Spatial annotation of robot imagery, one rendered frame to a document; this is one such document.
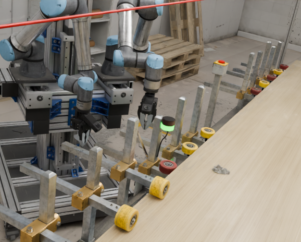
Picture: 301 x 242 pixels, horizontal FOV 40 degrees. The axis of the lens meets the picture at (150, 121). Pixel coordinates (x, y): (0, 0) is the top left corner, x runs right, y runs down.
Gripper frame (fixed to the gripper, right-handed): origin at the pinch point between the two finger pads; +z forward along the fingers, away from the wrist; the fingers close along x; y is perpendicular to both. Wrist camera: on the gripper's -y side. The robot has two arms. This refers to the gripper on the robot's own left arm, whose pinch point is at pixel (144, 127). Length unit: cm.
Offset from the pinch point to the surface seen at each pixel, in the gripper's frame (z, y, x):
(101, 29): 28, 315, 105
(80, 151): 4.9, -26.7, 23.2
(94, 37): 41, 319, 115
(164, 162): 10.2, -11.3, -13.0
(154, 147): 5.7, -6.9, -6.6
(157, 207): 10.6, -46.4, -14.7
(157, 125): -5.9, -6.9, -6.7
